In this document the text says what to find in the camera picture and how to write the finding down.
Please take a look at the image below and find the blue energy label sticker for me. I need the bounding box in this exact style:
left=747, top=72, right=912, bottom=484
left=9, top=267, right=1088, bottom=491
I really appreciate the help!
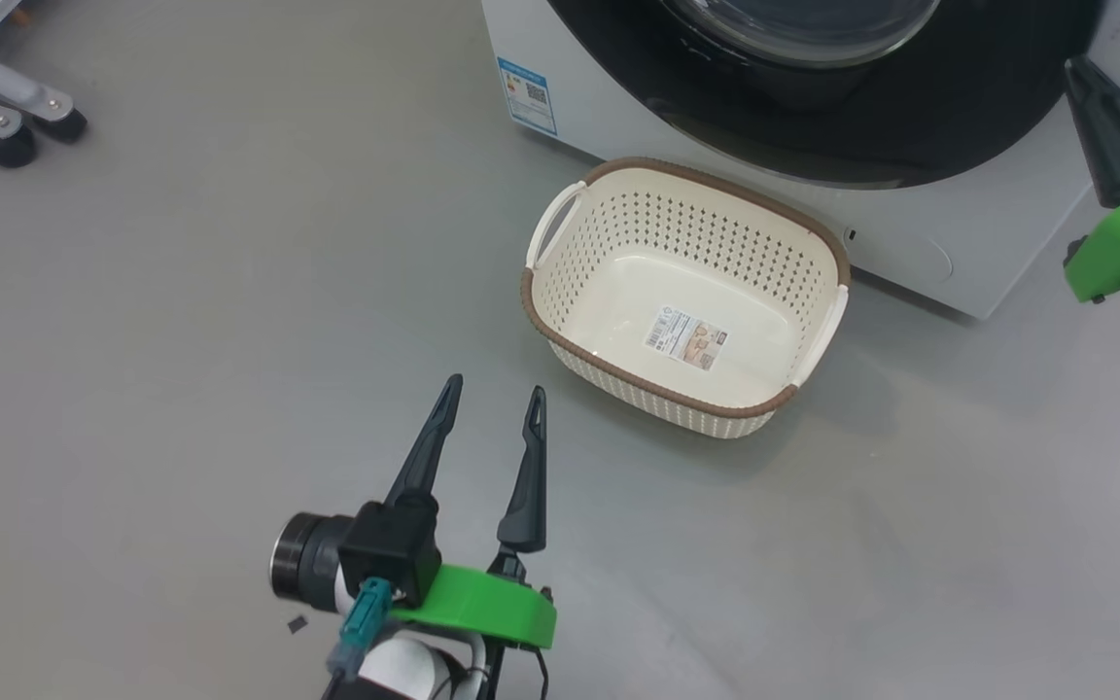
left=496, top=56, right=558, bottom=137

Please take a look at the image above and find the cream perforated laundry basket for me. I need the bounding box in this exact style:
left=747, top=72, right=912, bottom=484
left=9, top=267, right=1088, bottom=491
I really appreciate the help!
left=521, top=157, right=852, bottom=440

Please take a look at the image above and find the black glass washing machine door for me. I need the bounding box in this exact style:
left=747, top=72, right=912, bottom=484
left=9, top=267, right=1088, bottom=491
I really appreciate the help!
left=545, top=0, right=1105, bottom=189

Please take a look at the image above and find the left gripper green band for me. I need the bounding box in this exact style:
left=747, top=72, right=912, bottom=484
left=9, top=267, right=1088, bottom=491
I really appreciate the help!
left=383, top=373, right=559, bottom=700

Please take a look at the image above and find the white front-load washing machine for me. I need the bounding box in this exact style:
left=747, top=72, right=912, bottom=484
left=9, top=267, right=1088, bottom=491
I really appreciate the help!
left=479, top=0, right=1120, bottom=320

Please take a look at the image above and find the basket product label sticker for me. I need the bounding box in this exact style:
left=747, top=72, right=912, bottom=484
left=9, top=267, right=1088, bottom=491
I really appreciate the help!
left=642, top=306, right=728, bottom=371

